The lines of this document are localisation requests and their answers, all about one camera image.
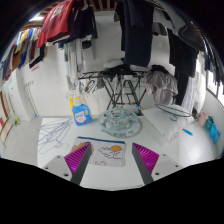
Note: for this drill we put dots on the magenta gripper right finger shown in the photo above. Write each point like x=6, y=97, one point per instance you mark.
x=146, y=160

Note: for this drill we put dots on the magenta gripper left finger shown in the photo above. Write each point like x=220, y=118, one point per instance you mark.
x=77, y=162

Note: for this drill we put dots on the blue detergent bottle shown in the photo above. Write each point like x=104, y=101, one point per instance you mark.
x=80, y=112

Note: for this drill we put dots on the round pale clip hanger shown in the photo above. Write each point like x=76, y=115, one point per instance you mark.
x=119, y=122

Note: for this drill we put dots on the white pillow bag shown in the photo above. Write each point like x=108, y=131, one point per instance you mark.
x=167, y=128

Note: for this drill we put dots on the blue marker pen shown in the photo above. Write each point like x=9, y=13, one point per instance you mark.
x=188, y=132

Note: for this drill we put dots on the pink cup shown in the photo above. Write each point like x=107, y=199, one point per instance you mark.
x=202, y=118

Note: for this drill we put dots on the teal clothes pegs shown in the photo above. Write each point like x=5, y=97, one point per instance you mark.
x=212, y=129

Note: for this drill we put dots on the grey garment on rack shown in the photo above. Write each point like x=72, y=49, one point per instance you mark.
x=162, y=86

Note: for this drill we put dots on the black folding drying rack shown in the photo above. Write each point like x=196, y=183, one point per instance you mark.
x=123, y=87

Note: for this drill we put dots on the black hanging jacket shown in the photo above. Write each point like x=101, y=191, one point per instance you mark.
x=183, y=58

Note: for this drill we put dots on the red hanging shirt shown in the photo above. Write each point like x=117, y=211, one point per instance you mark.
x=55, y=24

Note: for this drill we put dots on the dark navy hanging garment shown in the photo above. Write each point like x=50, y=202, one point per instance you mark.
x=84, y=25

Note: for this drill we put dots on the black hanging trousers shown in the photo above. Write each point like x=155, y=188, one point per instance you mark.
x=136, y=20

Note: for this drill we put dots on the white wire hangers pile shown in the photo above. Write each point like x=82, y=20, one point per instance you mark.
x=52, y=135

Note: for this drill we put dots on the dark wire hanger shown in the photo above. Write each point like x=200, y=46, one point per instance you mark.
x=175, y=111

